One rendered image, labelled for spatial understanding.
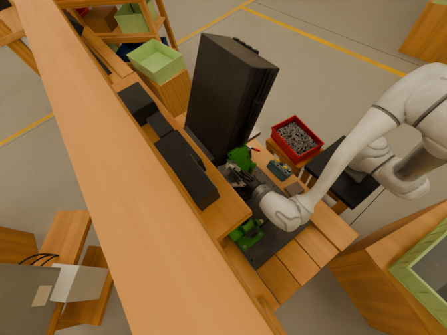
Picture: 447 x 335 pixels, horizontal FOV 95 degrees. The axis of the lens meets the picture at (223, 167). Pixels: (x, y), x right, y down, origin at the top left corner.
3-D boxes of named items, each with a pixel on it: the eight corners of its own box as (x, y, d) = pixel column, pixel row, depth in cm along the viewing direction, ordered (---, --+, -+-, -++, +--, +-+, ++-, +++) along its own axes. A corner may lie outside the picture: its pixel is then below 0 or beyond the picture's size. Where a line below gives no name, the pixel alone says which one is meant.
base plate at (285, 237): (207, 117, 170) (207, 115, 168) (311, 223, 118) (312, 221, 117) (164, 145, 162) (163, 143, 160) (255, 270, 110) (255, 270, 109)
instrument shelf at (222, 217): (139, 78, 105) (135, 72, 101) (253, 215, 63) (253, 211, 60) (94, 103, 100) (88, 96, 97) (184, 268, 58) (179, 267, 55)
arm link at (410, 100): (370, 98, 63) (413, 125, 56) (427, 45, 57) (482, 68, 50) (370, 112, 73) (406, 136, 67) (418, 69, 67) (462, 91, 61)
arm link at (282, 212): (253, 208, 83) (269, 211, 92) (280, 236, 72) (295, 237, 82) (268, 187, 81) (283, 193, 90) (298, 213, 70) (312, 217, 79)
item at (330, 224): (211, 107, 193) (207, 94, 180) (349, 240, 123) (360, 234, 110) (199, 115, 190) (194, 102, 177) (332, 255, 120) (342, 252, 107)
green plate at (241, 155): (244, 161, 125) (236, 135, 110) (253, 168, 120) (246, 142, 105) (229, 171, 123) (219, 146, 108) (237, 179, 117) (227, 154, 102)
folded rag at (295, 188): (290, 199, 125) (291, 197, 122) (283, 189, 129) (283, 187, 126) (304, 192, 126) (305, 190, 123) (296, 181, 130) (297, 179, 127)
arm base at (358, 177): (346, 145, 139) (350, 140, 134) (377, 166, 128) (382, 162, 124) (328, 160, 135) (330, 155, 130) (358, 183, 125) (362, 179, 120)
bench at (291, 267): (222, 151, 258) (208, 97, 181) (316, 254, 188) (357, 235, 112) (175, 183, 244) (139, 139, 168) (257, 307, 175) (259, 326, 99)
